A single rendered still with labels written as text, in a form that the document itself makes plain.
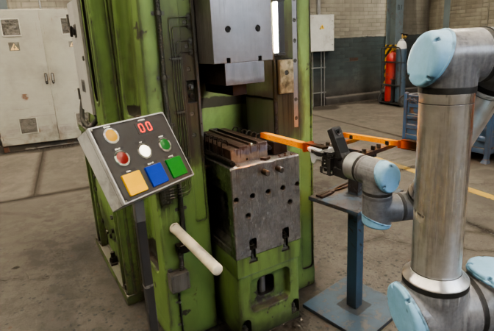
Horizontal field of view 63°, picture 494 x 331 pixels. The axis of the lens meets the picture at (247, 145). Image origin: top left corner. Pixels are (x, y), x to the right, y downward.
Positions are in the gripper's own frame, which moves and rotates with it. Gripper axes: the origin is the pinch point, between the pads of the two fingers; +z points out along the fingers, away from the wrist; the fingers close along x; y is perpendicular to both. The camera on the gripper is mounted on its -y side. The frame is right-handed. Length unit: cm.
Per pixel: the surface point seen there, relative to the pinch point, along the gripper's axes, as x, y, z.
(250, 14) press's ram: 1, -50, 43
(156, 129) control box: -48, -7, 33
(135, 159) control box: -60, 0, 23
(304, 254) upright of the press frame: 42, 85, 55
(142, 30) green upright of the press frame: -42, -44, 56
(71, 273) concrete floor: -76, 110, 157
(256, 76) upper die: 2.7, -22.9, 42.1
